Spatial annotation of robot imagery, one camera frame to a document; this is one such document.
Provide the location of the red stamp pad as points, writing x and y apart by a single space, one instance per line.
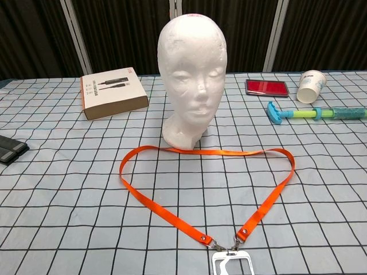
266 87

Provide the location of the white paper cup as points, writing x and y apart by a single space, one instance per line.
311 83

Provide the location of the blue checkered tablecloth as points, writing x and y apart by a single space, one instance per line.
86 200

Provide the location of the white foam mannequin head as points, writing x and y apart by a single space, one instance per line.
192 57

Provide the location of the black folding partition screen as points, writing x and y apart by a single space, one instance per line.
123 34

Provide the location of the black rectangular bar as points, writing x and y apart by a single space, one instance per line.
11 149

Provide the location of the blue green water pump toy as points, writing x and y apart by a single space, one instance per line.
304 114

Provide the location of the white badge holder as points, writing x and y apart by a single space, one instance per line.
218 257

